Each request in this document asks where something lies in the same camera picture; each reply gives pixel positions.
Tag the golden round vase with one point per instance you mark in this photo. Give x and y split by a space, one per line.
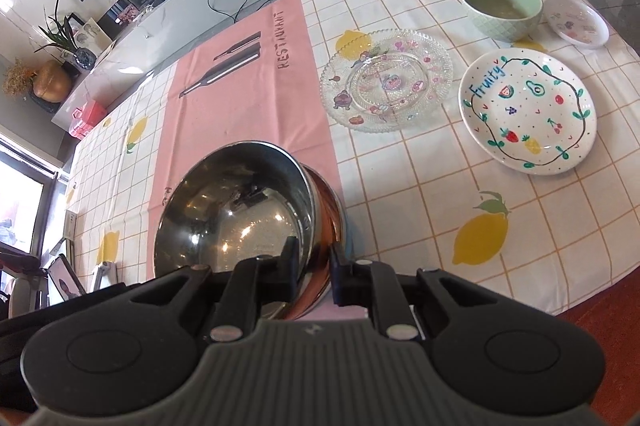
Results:
50 81

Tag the pink table mat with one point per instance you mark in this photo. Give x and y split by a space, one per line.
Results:
235 96

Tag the green potted plant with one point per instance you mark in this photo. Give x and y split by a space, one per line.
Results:
62 31

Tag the green ceramic bowl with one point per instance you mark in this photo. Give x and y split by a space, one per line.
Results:
500 1

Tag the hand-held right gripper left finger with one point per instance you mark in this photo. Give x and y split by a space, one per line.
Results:
289 262

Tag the dried flower bunch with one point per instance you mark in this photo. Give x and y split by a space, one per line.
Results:
17 79

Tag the small white plate with stickers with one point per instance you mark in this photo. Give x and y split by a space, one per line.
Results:
575 21

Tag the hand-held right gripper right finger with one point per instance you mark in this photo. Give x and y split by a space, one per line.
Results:
340 277

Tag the lemon print checked tablecloth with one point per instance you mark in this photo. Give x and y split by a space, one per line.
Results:
425 196

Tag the framed picture card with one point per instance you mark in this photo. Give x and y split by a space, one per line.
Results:
92 31

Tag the white plate with fruit drawings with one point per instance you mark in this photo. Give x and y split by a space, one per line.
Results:
530 111

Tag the clear glass plate with stickers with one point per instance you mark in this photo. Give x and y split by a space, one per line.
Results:
387 81

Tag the orange stainless steel bowl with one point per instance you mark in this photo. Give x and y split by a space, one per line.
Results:
230 211

